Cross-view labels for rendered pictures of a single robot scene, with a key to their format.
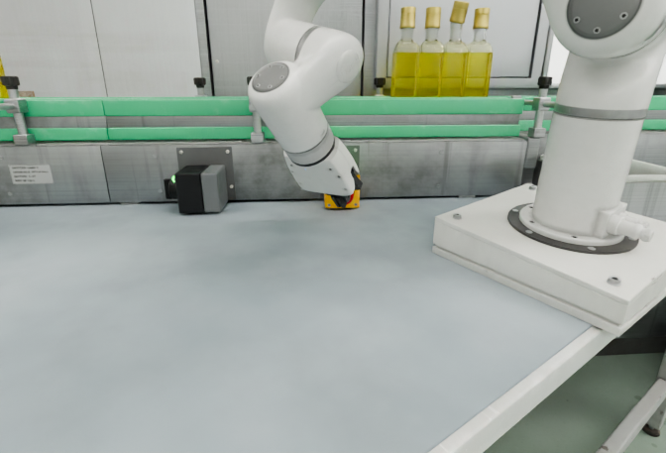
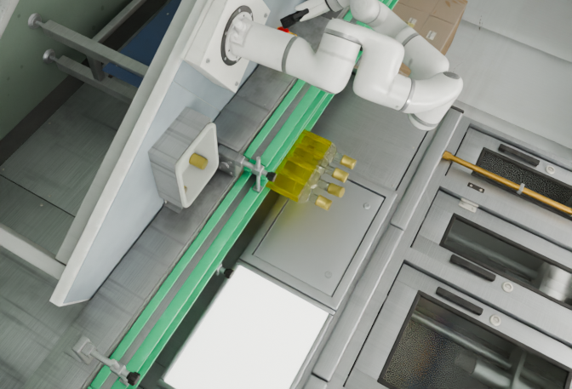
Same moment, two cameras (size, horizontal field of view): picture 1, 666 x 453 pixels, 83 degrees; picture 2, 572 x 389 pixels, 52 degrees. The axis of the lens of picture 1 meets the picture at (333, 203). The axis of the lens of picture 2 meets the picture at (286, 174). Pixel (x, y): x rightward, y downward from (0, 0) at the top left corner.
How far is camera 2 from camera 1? 149 cm
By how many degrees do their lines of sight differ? 33
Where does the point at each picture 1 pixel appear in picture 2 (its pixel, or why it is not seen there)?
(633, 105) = (295, 42)
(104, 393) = not seen: outside the picture
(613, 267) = not seen: outside the picture
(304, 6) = (388, 26)
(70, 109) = not seen: outside the picture
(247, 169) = (317, 20)
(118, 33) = not seen: hidden behind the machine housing
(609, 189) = (260, 30)
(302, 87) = not seen: outside the picture
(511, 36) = (292, 254)
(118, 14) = not seen: hidden behind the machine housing
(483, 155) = (247, 125)
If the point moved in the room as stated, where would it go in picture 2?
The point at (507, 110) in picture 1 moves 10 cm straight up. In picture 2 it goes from (265, 154) to (294, 168)
